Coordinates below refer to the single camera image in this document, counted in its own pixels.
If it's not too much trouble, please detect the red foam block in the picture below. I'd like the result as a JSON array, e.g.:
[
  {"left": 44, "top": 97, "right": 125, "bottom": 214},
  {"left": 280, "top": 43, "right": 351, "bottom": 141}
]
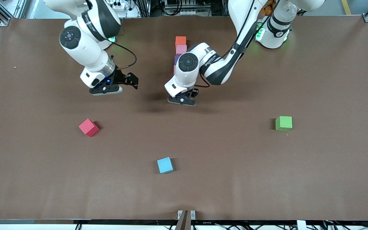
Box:
[{"left": 78, "top": 119, "right": 100, "bottom": 137}]

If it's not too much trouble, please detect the light blue foam block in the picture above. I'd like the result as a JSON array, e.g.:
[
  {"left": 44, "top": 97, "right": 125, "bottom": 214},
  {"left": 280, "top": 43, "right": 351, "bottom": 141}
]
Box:
[{"left": 157, "top": 157, "right": 174, "bottom": 174}]

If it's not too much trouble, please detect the black equipment rack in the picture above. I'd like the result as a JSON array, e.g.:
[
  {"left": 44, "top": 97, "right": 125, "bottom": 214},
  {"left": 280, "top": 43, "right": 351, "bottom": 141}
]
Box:
[{"left": 123, "top": 0, "right": 230, "bottom": 17}]

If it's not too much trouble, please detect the green foam block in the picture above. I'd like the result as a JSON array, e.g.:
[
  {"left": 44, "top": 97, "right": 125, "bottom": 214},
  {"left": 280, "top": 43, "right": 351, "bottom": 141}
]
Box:
[{"left": 275, "top": 116, "right": 293, "bottom": 132}]

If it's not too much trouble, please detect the orange snack bag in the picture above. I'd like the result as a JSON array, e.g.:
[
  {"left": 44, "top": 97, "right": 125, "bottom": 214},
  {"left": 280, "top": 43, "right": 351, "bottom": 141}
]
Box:
[{"left": 260, "top": 0, "right": 274, "bottom": 16}]

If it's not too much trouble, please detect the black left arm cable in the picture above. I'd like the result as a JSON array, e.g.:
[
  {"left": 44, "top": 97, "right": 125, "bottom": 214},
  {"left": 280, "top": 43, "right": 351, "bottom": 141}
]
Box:
[{"left": 195, "top": 0, "right": 282, "bottom": 88}]

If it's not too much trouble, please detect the small metal bracket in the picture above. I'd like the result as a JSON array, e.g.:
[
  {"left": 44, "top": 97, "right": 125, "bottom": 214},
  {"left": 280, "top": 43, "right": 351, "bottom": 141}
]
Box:
[{"left": 177, "top": 210, "right": 196, "bottom": 220}]

